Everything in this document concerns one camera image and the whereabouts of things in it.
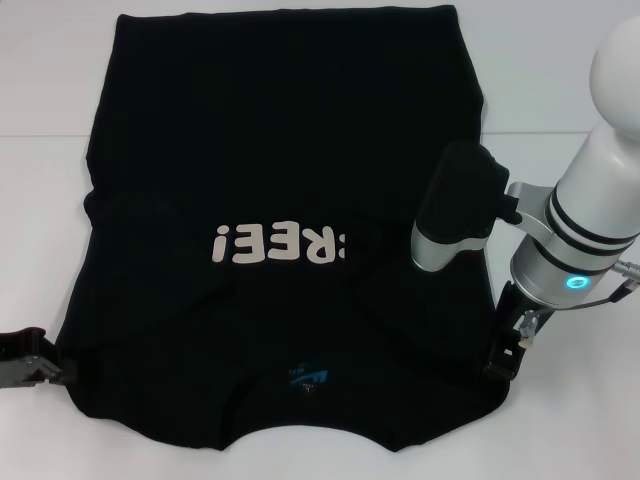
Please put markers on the black shirt with FREE print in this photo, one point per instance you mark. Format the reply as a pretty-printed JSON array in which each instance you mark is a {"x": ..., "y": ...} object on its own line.
[{"x": 250, "y": 150}]

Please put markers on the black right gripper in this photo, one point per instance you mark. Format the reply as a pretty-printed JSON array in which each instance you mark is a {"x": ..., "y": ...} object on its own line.
[{"x": 507, "y": 320}]

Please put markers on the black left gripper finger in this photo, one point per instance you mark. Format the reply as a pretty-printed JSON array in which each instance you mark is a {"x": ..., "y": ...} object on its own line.
[
  {"x": 35, "y": 372},
  {"x": 22, "y": 344}
]

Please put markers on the white and silver right arm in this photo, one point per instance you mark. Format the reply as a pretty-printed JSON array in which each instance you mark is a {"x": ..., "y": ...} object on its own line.
[{"x": 600, "y": 175}]

